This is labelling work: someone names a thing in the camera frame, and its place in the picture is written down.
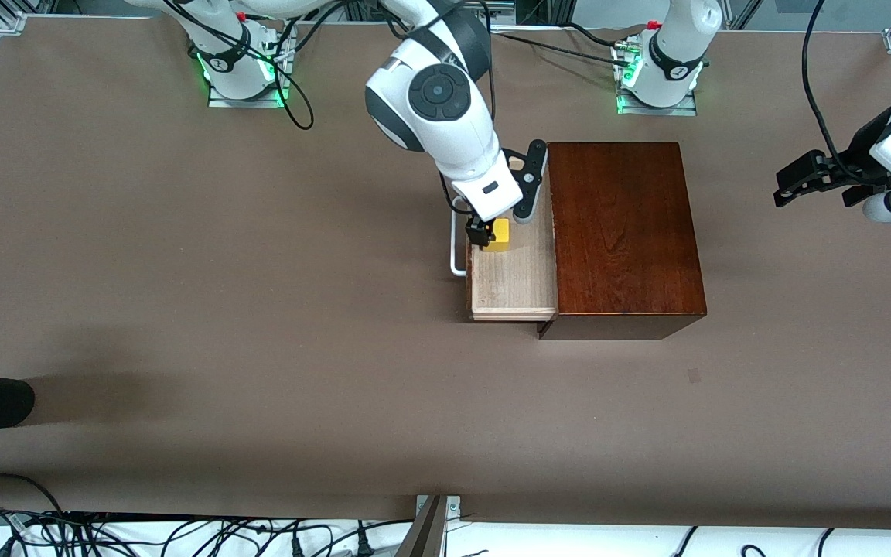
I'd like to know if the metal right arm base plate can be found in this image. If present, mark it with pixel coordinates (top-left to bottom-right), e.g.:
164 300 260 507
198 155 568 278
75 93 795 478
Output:
208 31 292 109

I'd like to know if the thick black gripper cable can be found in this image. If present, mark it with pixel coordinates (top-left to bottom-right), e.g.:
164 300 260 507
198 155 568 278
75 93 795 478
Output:
480 0 498 126

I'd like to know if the black base power cable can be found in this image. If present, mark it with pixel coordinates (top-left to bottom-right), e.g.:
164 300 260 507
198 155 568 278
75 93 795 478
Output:
492 29 624 64

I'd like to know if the aluminium profile bar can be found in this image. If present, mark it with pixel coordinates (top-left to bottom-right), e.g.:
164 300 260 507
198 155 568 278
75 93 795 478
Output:
395 495 462 557

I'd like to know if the dark brown wooden cabinet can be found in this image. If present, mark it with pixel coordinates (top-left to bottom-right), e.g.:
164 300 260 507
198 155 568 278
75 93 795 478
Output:
538 142 708 341

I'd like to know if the light wooden drawer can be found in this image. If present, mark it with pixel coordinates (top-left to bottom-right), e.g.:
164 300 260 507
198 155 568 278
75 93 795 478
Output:
466 174 560 323

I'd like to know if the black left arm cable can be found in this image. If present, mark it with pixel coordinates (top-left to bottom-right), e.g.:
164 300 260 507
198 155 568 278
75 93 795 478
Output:
801 0 857 168

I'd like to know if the white drawer handle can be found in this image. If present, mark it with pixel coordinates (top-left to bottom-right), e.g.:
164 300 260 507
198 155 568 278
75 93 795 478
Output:
450 196 472 278

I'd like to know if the black cable with plug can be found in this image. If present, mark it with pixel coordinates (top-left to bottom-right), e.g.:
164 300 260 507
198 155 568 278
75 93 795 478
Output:
260 522 307 557
333 520 375 557

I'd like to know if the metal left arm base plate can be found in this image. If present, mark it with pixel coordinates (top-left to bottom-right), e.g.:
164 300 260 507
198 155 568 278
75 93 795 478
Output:
616 39 698 117

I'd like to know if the brown paper table cover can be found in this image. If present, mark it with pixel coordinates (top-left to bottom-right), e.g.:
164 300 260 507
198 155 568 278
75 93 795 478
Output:
0 15 891 531

